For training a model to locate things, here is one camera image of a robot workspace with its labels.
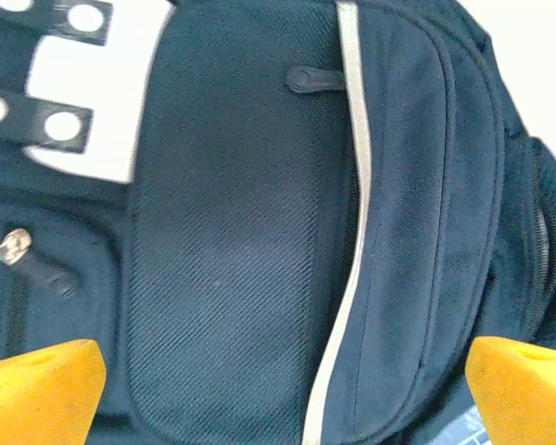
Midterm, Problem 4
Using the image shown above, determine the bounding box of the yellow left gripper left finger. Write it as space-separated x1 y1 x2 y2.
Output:
0 337 107 445

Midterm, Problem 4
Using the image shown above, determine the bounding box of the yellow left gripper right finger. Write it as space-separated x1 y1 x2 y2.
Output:
464 336 556 445

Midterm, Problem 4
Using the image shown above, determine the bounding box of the navy blue backpack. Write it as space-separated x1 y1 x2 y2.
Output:
0 0 556 445

